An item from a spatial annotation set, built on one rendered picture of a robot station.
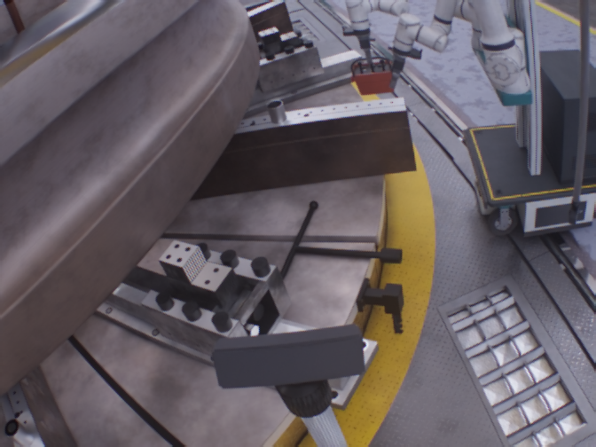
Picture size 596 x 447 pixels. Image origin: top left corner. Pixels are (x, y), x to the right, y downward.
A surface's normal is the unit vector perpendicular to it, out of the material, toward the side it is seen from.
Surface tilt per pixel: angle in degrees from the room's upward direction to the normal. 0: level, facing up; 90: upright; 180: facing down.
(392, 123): 90
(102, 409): 0
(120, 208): 90
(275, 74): 90
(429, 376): 0
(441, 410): 0
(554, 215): 90
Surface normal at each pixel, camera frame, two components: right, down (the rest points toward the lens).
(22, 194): 0.78, 0.24
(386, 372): -0.24, -0.74
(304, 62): 0.27, 0.56
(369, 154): -0.11, 0.66
